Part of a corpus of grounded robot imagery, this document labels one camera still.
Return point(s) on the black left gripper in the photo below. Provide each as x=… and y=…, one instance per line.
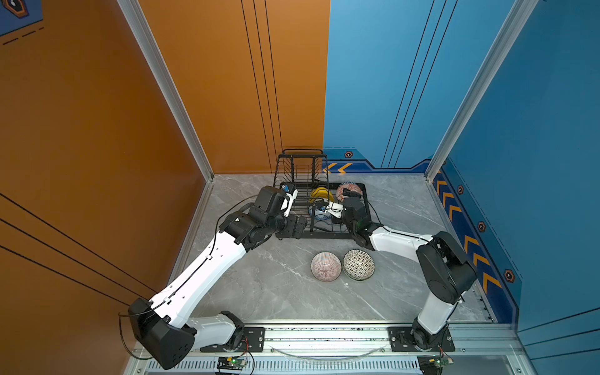
x=290, y=230

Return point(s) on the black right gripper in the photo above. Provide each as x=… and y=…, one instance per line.
x=355, y=198

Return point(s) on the orange patterned bowl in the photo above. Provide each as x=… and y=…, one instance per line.
x=347, y=189

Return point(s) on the yellow bowl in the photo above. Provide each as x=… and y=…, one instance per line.
x=321, y=194

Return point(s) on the pink striped bowl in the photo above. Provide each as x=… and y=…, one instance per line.
x=326, y=267

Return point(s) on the brown patterned bowl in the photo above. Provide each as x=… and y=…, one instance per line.
x=358, y=265

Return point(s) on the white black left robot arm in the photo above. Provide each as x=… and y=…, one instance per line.
x=163, y=323

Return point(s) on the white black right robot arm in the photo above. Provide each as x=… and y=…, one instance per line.
x=447, y=271

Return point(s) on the left green circuit board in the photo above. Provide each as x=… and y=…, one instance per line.
x=231, y=365

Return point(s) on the green circuit board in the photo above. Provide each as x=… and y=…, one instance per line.
x=231, y=365
x=434, y=365

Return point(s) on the right green circuit board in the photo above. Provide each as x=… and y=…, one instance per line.
x=434, y=365

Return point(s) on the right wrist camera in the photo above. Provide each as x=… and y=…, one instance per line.
x=334, y=209

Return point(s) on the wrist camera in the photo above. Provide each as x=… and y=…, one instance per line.
x=334, y=209
x=291, y=194

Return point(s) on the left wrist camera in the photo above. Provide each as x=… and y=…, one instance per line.
x=291, y=194

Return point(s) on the black wire dish rack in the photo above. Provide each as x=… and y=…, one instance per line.
x=308, y=169

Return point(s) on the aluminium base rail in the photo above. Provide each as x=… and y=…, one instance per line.
x=364, y=348

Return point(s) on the aluminium right corner post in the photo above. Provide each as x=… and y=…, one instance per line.
x=509, y=32

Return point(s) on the aluminium corner post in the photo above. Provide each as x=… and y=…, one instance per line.
x=509, y=32
x=137, y=22

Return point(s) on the aluminium left corner post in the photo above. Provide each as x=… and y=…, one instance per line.
x=137, y=22

